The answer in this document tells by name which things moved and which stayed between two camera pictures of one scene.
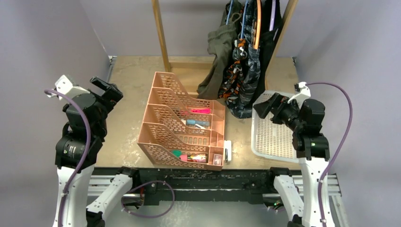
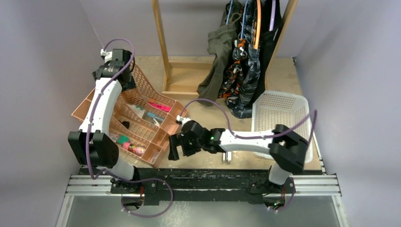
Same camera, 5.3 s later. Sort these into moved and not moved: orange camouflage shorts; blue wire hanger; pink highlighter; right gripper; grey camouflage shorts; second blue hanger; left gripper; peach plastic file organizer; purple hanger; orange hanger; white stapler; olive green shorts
Moved: right gripper; pink highlighter; left gripper; peach plastic file organizer
Not moved: white stapler; second blue hanger; grey camouflage shorts; orange camouflage shorts; olive green shorts; orange hanger; blue wire hanger; purple hanger
